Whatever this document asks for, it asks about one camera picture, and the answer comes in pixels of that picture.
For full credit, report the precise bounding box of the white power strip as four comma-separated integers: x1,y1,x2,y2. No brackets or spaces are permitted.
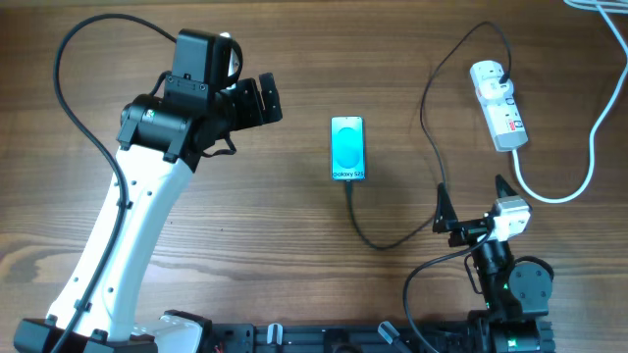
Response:
469,60,528,152

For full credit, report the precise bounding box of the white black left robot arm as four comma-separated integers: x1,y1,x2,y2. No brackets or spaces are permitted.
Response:
14,29,282,352

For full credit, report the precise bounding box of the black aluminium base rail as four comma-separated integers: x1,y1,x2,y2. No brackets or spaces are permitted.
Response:
195,321,555,353

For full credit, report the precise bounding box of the white cables top corner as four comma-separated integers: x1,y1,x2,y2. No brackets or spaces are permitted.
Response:
562,0,628,15

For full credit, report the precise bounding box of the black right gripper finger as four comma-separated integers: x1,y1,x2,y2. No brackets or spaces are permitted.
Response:
495,175,518,199
434,182,457,226

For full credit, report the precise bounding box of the black USB charger cable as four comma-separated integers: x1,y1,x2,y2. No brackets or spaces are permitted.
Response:
342,20,514,251

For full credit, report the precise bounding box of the white power strip cord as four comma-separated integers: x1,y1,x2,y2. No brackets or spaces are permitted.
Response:
511,4,628,205

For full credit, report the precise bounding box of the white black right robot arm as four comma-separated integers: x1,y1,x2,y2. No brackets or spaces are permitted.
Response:
433,175,556,353

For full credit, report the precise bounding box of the white charger plug adapter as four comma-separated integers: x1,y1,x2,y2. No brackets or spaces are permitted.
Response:
476,77,514,102

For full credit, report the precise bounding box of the light blue Galaxy smartphone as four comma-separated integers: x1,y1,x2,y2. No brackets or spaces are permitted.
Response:
330,116,366,181

